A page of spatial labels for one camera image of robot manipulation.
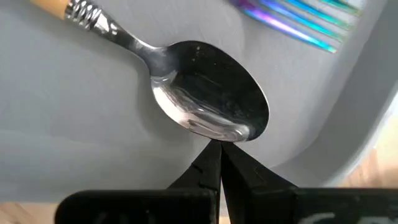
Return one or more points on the iridescent blue fork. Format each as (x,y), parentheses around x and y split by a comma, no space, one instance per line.
(280,25)

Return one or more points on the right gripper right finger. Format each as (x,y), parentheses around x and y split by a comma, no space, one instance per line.
(248,193)

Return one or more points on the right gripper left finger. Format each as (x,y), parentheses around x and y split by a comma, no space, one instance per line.
(203,174)

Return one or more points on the grey plastic tray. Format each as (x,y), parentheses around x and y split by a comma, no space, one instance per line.
(77,109)

